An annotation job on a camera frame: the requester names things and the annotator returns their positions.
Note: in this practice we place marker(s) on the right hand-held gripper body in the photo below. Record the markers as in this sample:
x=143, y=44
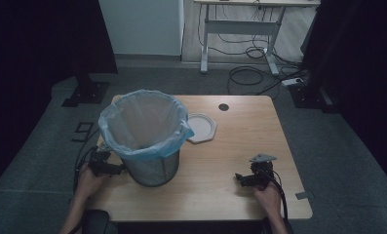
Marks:
x=262, y=170

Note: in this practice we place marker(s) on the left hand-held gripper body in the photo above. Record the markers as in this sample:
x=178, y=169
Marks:
x=98, y=162

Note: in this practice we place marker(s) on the black mesh trash bin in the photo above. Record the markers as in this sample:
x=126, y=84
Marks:
x=152, y=170

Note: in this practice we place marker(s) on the person's left hand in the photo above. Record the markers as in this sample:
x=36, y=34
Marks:
x=88, y=182

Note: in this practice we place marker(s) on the person's right hand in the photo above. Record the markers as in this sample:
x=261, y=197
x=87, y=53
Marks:
x=269, y=200

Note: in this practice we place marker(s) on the grey tape strip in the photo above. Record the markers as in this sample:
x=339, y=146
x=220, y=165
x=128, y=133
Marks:
x=304, y=195

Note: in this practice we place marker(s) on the blue plastic trash bag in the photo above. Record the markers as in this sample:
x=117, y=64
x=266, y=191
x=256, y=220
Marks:
x=142, y=120

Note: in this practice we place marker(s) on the black chair seat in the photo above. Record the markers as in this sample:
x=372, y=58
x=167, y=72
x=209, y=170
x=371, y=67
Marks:
x=96, y=222

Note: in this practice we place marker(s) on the grey round plastic lid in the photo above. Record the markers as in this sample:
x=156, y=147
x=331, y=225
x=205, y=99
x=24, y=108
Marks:
x=201, y=127

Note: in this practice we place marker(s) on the black stand base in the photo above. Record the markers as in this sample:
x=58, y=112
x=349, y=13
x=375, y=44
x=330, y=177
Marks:
x=87, y=92
x=308, y=97

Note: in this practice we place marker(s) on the black round table grommet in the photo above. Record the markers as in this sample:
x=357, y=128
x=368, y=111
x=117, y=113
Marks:
x=224, y=107

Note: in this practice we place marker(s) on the white power strip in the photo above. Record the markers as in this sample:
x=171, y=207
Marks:
x=291, y=82

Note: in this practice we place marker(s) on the black curtain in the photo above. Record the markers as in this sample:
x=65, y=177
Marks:
x=35, y=42
x=360, y=48

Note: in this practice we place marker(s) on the grey metal frame desk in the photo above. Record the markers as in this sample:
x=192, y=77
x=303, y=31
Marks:
x=243, y=26

